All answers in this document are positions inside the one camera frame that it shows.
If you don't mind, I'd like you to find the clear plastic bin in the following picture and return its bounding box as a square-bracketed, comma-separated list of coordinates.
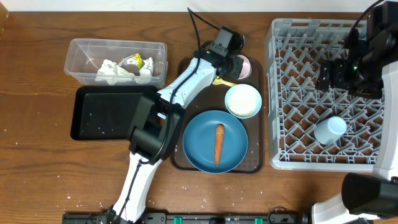
[64, 39, 168, 88]

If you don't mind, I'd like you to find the brown serving tray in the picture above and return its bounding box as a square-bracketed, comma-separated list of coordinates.
[170, 57, 265, 174]

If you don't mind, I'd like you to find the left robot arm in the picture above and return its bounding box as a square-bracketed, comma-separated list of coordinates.
[106, 26, 245, 224]

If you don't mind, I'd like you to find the white paper ball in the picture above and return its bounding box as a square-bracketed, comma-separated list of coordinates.
[136, 57, 154, 84]

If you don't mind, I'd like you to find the pink cup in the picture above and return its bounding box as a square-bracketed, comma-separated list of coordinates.
[237, 55, 252, 80]

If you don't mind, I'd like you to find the yellow plastic spoon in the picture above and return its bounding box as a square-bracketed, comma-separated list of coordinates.
[212, 77, 236, 87]

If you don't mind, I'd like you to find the white tissue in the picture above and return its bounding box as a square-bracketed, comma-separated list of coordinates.
[95, 59, 135, 85]

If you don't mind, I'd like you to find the light blue cup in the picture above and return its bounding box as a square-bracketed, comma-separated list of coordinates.
[314, 116, 347, 145]

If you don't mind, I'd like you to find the dark blue plate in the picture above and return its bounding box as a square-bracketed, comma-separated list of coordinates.
[182, 110, 248, 174]

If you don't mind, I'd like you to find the orange carrot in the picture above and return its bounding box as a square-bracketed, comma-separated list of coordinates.
[215, 124, 224, 167]

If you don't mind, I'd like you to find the light blue rice bowl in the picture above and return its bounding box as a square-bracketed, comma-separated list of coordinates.
[224, 84, 262, 119]

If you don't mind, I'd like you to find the green snack wrapper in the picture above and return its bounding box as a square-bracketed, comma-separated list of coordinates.
[117, 54, 144, 76]

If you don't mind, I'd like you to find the black tray bin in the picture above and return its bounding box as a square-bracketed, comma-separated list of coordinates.
[70, 85, 157, 141]

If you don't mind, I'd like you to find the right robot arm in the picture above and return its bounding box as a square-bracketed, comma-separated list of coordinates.
[310, 1, 397, 223]

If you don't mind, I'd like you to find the grey dishwasher rack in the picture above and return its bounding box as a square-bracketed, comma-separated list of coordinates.
[265, 19, 384, 173]

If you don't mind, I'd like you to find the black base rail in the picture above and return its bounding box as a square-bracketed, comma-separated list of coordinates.
[62, 207, 312, 224]

